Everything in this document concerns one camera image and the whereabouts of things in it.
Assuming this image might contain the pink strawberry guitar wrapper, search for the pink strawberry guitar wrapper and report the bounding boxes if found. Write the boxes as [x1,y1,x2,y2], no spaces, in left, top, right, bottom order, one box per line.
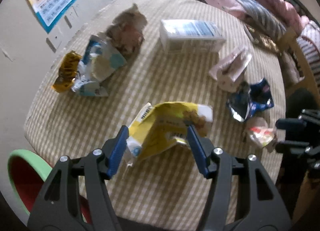
[244,117,277,153]

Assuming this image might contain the yellow white snack bag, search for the yellow white snack bag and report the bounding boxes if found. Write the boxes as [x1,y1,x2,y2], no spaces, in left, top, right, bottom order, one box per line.
[124,101,213,167]

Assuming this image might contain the green red trash bin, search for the green red trash bin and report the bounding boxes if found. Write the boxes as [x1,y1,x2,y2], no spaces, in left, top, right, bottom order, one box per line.
[8,149,93,230]

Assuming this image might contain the blue Oreo wrapper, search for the blue Oreo wrapper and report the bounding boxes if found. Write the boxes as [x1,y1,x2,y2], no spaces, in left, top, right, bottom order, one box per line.
[226,78,274,123]

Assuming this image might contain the pink white paper carton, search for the pink white paper carton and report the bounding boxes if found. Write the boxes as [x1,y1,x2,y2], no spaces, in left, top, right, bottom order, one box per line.
[208,46,252,93]

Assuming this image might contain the wooden chair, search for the wooden chair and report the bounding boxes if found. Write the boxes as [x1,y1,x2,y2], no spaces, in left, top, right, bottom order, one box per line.
[277,24,319,118]

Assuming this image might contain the black gold box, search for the black gold box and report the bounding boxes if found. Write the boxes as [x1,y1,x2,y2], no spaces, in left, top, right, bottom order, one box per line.
[244,24,280,55]

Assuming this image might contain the blue plaid blanket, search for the blue plaid blanket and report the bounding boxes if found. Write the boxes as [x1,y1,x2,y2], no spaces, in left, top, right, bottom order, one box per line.
[236,0,286,41]

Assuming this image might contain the amber yellow wrapper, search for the amber yellow wrapper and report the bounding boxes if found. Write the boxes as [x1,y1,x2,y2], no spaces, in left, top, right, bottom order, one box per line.
[52,50,82,93]

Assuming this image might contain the blue white crumpled bag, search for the blue white crumpled bag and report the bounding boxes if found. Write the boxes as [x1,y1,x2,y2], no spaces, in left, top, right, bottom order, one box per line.
[71,35,127,97]

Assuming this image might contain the white blue milk carton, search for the white blue milk carton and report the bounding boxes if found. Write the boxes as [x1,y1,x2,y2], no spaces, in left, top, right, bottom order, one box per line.
[159,19,226,53]

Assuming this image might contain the brown crumpled wrapper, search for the brown crumpled wrapper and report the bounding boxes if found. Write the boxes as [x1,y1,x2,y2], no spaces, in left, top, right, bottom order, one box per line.
[104,3,148,59]

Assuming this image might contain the white wall socket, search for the white wall socket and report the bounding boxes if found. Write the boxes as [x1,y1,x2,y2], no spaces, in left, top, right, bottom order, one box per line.
[46,30,63,53]

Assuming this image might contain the white wall switch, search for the white wall switch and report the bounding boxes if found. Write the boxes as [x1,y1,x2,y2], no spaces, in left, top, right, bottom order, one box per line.
[64,6,79,29]

